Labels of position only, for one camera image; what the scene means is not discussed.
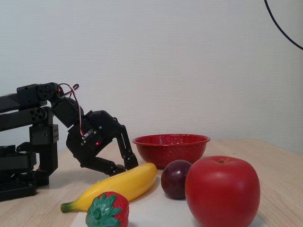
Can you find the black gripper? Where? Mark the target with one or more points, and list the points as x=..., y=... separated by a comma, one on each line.
x=94, y=135

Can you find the yellow toy banana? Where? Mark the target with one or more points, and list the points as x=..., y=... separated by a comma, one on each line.
x=127, y=182

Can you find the red speckled enamel bowl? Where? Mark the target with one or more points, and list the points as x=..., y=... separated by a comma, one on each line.
x=170, y=151

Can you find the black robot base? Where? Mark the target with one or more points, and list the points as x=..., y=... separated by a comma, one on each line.
x=14, y=163

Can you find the dark purple toy plum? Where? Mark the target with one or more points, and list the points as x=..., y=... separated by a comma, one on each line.
x=174, y=179

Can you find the red toy strawberry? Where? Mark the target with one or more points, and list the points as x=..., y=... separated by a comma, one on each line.
x=118, y=208

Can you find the red toy apple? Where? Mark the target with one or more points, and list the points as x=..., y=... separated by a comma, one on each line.
x=222, y=189

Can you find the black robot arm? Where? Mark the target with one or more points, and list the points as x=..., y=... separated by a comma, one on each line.
x=23, y=113

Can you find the white paper sheet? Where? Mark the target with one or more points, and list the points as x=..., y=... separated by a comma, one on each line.
x=154, y=208

